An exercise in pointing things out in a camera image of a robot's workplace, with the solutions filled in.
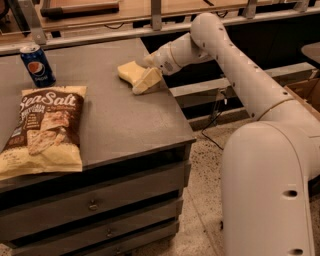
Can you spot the cardboard box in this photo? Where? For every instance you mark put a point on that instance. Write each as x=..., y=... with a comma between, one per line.
x=307, y=92

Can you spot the sea salt chips bag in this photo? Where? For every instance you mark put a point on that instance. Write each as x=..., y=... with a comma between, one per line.
x=46, y=138

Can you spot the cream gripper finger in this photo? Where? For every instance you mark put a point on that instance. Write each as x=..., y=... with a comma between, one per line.
x=149, y=78
x=149, y=60

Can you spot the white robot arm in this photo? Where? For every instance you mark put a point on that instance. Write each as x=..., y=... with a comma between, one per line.
x=267, y=163

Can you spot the yellow wavy sponge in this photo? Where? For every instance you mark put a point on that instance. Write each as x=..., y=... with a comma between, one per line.
x=130, y=72

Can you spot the blue pepsi can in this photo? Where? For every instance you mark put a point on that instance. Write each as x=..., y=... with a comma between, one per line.
x=37, y=66

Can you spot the wooden shelf board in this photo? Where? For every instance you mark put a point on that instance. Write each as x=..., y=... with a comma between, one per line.
x=134, y=10

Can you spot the grey drawer cabinet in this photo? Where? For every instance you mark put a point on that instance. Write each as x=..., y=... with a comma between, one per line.
x=135, y=151

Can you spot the metal rail frame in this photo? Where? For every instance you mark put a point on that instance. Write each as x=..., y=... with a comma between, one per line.
x=273, y=35

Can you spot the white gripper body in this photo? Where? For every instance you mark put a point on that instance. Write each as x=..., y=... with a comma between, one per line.
x=163, y=60

